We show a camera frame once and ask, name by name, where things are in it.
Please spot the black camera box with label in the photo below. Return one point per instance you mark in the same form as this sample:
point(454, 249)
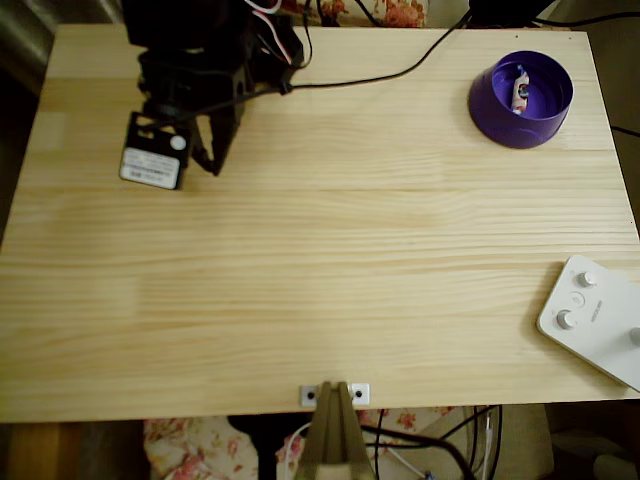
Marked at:
point(150, 165)

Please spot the candy red blue white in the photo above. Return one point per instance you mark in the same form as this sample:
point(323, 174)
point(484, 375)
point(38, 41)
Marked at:
point(520, 92)

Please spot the white lamp base with knobs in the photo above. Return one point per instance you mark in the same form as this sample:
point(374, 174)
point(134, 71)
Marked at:
point(600, 330)

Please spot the black table leg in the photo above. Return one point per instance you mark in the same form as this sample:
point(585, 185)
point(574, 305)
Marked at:
point(255, 450)

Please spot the silver corner bracket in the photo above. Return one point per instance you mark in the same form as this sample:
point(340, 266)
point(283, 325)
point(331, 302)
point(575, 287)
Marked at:
point(360, 393)
point(309, 394)

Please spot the black camera mount stem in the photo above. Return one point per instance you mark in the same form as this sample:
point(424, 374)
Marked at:
point(167, 107)

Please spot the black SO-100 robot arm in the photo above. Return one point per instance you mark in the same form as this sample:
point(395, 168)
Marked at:
point(175, 25)

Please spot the black device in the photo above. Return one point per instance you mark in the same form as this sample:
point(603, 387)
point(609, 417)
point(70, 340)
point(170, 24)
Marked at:
point(505, 10)

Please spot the floral pattern fabric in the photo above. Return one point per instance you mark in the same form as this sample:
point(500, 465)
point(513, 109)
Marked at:
point(185, 450)
point(400, 12)

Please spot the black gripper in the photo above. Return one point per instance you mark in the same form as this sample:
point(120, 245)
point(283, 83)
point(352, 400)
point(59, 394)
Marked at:
point(223, 131)

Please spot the black aluminium extrusion post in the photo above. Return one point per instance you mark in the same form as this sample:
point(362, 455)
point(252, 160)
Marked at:
point(332, 440)

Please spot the purple bowl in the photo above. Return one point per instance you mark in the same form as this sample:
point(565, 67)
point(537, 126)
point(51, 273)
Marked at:
point(495, 125)

